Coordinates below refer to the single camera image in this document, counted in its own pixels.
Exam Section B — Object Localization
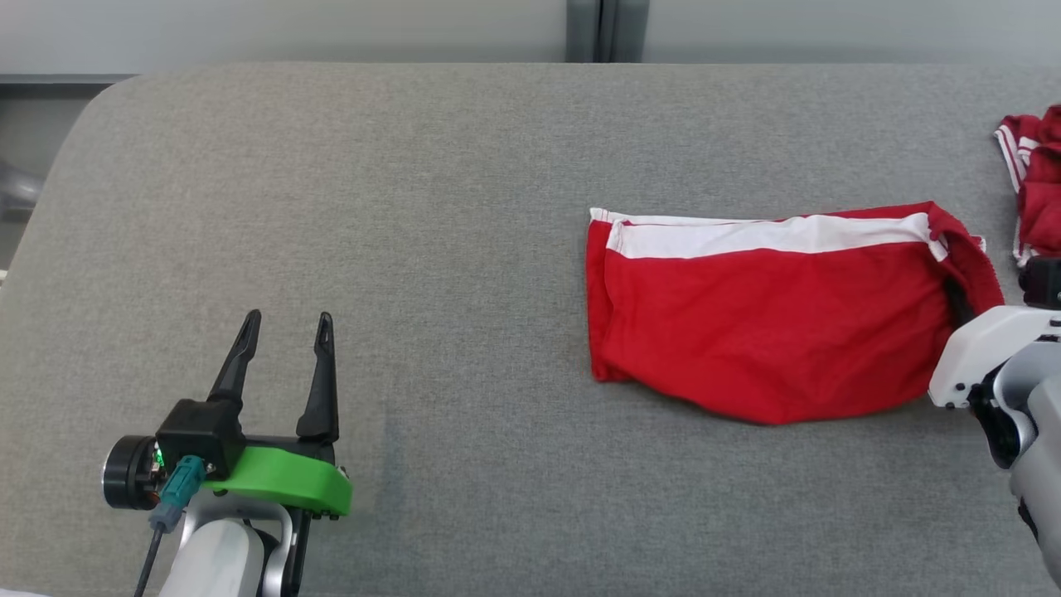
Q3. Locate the grey fabric sofa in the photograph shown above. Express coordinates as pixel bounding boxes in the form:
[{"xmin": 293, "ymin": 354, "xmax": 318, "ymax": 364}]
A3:
[{"xmin": 0, "ymin": 61, "xmax": 1061, "ymax": 597}]

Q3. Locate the grey curved stand leg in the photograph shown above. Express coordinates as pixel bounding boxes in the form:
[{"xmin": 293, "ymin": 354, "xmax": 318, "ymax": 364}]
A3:
[{"xmin": 0, "ymin": 158, "xmax": 44, "ymax": 224}]

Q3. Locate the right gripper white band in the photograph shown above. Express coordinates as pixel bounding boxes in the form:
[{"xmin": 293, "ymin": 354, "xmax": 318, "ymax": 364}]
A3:
[{"xmin": 928, "ymin": 280, "xmax": 1061, "ymax": 410}]

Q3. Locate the red shorts white stripe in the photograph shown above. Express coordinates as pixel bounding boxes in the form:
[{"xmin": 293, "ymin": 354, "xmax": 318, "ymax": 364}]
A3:
[{"xmin": 584, "ymin": 201, "xmax": 1006, "ymax": 427}]

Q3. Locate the black cable teal plug left arm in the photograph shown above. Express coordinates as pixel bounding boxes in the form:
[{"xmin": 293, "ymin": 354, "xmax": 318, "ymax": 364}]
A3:
[{"xmin": 132, "ymin": 454, "xmax": 207, "ymax": 597}]

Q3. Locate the red white jersey shirt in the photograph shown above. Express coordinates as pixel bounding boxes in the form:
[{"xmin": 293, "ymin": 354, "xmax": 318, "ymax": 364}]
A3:
[{"xmin": 994, "ymin": 104, "xmax": 1061, "ymax": 267}]

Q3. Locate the grey metal frame post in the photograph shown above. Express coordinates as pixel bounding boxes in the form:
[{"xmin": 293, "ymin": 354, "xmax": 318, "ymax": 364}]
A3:
[{"xmin": 565, "ymin": 0, "xmax": 651, "ymax": 65}]

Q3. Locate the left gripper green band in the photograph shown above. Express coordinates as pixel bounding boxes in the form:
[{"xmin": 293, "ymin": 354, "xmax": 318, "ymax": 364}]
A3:
[{"xmin": 202, "ymin": 309, "xmax": 354, "ymax": 595}]

